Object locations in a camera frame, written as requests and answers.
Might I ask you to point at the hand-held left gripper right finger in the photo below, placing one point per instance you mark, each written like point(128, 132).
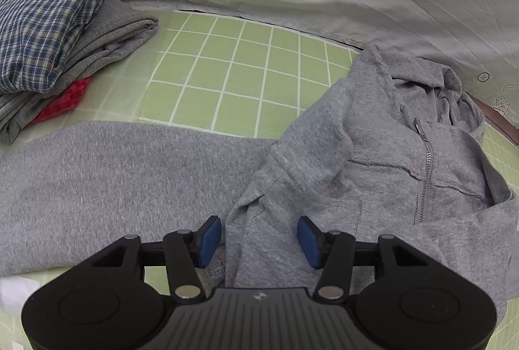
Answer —
point(310, 242)

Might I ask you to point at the grey zip hoodie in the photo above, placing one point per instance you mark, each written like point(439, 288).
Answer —
point(365, 131)

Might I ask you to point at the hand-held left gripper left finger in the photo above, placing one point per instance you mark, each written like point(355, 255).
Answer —
point(210, 242)

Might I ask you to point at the folded grey garment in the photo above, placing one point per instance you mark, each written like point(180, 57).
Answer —
point(117, 34)

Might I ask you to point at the folded plaid shirt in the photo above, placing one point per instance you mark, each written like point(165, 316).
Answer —
point(48, 18)

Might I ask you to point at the red checked cloth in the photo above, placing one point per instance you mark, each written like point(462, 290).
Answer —
point(67, 99)

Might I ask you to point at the green grid mat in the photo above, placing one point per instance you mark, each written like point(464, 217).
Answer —
point(243, 70)

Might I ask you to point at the pink board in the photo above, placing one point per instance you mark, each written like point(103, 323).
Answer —
point(496, 117)

